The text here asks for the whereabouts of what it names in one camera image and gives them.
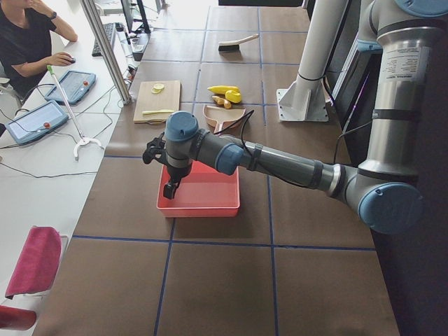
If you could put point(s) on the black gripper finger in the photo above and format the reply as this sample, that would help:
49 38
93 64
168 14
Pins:
169 190

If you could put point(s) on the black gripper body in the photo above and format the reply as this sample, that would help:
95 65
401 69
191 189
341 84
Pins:
177 172

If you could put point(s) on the beige plastic dustpan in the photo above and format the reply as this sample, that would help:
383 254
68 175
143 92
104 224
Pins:
222 119

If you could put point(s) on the beige hand brush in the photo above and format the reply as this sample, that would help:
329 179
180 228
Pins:
232 46

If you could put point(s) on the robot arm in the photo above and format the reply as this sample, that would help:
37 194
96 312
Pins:
380 189

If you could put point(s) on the pink plastic bin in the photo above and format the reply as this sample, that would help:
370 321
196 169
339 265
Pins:
205 192

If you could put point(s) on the yellow toy knife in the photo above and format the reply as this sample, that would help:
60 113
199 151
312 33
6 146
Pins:
153 112

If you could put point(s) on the wooden cutting board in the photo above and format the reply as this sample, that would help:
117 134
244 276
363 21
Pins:
169 98

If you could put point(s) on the orange toy ginger root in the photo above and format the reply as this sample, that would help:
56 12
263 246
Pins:
222 102

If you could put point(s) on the lemon slice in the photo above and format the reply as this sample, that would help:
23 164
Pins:
157 88

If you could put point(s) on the yellow toy corn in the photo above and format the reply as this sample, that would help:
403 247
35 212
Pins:
222 89

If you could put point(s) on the white reacher stick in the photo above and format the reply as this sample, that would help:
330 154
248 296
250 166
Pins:
84 140

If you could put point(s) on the blue teach pendant far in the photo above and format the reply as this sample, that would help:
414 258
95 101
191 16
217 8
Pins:
76 85

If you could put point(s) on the blue teach pendant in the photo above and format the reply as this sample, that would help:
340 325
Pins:
37 123
76 85

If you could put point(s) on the blue teach pendant near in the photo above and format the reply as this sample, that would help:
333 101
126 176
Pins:
37 123

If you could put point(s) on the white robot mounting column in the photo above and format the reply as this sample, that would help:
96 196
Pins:
303 100

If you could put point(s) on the magenta cloth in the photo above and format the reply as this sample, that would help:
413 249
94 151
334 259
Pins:
38 263

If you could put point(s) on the seated person in black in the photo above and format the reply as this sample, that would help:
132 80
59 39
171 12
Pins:
26 47

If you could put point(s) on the aluminium frame post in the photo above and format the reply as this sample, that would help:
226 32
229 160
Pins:
96 25

